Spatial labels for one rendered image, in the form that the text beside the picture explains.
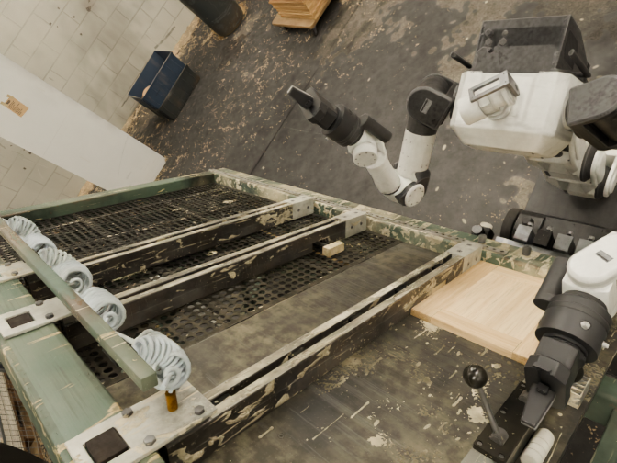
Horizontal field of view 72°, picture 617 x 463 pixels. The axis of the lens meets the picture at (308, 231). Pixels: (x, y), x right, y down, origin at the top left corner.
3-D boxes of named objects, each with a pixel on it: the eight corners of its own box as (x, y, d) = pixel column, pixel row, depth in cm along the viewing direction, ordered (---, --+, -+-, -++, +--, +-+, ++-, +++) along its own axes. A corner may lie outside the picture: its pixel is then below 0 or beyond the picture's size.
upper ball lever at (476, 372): (517, 438, 68) (487, 359, 68) (508, 453, 65) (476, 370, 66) (495, 435, 71) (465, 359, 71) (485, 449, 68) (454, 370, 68)
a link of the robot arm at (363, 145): (331, 123, 117) (360, 143, 123) (331, 152, 111) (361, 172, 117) (362, 99, 109) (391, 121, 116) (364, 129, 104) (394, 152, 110)
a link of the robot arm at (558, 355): (585, 389, 56) (615, 315, 60) (510, 355, 62) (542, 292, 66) (581, 422, 64) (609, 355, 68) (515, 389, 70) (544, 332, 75)
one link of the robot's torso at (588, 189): (569, 164, 198) (545, 133, 162) (621, 172, 185) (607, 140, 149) (559, 197, 199) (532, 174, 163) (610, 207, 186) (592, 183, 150)
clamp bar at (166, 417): (486, 266, 136) (497, 194, 127) (105, 544, 58) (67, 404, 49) (455, 257, 142) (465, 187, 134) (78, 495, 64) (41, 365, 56)
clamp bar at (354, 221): (370, 231, 166) (373, 170, 157) (16, 380, 88) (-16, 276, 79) (350, 224, 173) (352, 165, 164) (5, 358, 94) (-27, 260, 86)
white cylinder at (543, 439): (537, 475, 67) (554, 446, 73) (541, 461, 66) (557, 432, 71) (518, 464, 69) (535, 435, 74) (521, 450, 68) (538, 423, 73)
